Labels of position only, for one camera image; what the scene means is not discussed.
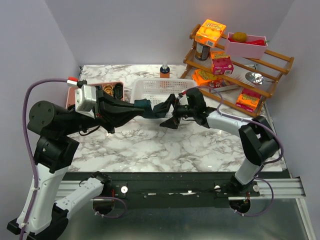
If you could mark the orange sponge box lower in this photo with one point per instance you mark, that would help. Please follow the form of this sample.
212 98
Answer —
248 100

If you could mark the orange sponge box top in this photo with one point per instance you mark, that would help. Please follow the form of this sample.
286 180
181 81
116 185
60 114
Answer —
210 33

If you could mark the orange sponge box middle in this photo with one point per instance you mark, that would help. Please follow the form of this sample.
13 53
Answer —
204 78

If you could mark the pink rectangular bin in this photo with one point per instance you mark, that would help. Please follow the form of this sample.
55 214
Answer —
235 49

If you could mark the aluminium rail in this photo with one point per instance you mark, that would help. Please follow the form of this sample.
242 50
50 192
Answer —
285 188

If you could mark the silver metal spoon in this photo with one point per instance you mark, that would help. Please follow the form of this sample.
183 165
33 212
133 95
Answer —
256 78

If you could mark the white plastic basket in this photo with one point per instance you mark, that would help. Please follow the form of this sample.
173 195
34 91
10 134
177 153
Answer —
157 90

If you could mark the yellow rolled tie right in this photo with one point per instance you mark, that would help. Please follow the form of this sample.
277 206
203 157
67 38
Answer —
108 89

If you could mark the dark jar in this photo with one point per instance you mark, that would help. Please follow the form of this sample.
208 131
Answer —
202 52

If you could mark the brown potato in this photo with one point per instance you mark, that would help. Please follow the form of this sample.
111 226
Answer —
239 37

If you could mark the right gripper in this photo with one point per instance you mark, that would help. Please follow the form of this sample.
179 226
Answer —
166 105

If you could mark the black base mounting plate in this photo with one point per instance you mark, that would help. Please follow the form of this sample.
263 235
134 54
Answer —
159 190

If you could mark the pink sponge box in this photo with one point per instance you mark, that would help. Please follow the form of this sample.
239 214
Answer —
221 63

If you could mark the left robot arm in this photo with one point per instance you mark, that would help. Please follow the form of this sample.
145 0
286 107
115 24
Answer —
43 217

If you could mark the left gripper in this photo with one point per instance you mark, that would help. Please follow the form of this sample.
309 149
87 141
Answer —
111 111

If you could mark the red chili pepper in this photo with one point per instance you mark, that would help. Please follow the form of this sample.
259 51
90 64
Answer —
259 42

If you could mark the orange spray bottle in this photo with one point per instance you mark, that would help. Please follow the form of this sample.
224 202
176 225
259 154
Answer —
164 71

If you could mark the black rolled tie top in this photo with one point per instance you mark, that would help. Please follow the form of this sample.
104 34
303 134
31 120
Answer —
118 91

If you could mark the wooden tiered rack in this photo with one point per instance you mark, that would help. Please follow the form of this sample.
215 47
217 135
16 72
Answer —
279 65

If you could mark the dark green tie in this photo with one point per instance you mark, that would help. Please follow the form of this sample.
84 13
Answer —
150 110

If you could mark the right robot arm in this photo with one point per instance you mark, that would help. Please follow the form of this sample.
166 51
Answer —
259 142

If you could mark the pink compartment organizer box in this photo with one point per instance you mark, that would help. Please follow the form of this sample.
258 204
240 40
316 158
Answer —
70 102

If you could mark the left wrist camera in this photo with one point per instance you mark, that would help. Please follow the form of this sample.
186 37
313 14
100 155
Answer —
85 98

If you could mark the white red flat box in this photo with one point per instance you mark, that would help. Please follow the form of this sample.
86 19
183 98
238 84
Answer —
221 85

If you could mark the orange sponge box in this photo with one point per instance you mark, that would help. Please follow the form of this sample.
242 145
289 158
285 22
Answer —
204 78
248 100
210 33

